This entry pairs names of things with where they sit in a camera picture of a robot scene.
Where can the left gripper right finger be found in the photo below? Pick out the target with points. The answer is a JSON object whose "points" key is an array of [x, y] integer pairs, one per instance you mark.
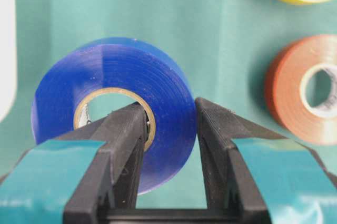
{"points": [[259, 175]]}

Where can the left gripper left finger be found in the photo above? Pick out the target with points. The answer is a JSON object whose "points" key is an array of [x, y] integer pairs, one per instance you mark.
{"points": [[68, 178]]}

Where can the blue tape roll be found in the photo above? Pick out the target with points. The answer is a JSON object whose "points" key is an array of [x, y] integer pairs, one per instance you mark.
{"points": [[134, 68]]}

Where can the red tape roll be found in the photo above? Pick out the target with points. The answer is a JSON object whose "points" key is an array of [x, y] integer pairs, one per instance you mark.
{"points": [[285, 83]]}

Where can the white plastic tray case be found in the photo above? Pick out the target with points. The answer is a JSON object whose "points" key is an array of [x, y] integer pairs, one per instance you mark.
{"points": [[8, 58]]}

